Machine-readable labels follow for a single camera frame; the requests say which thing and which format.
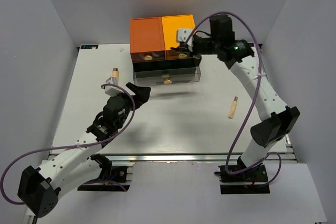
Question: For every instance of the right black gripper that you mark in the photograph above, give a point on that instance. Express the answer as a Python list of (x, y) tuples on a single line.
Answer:
[(180, 50)]

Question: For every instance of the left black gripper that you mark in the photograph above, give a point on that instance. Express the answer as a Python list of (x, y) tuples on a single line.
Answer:
[(142, 94)]

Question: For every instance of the clear cabinet drawer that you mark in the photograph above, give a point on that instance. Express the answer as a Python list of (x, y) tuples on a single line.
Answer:
[(166, 76)]

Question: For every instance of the clear yellow box drawer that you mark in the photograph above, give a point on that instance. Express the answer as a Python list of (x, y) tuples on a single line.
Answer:
[(172, 55)]

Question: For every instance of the beige concealer tube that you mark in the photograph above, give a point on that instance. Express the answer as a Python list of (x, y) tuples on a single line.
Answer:
[(115, 74), (233, 108)]

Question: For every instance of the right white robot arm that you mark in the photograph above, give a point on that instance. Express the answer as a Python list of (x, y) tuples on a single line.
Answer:
[(277, 118)]

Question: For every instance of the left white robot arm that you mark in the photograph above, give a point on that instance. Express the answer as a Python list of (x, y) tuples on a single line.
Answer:
[(41, 188)]

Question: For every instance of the dark teal drawer cabinet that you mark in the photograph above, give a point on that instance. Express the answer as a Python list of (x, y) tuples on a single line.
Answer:
[(162, 65)]

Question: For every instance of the yellow drawer box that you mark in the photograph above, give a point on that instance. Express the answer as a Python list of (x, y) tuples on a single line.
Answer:
[(170, 26)]

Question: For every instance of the dark orange drawer box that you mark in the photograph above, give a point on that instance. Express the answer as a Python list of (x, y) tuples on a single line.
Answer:
[(146, 34)]

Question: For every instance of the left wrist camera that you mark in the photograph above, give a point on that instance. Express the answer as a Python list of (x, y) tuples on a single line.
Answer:
[(112, 91)]

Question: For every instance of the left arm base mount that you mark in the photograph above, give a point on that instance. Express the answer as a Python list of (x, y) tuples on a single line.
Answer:
[(112, 178)]

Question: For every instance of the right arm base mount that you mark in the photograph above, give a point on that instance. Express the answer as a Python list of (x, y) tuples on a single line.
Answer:
[(247, 183)]

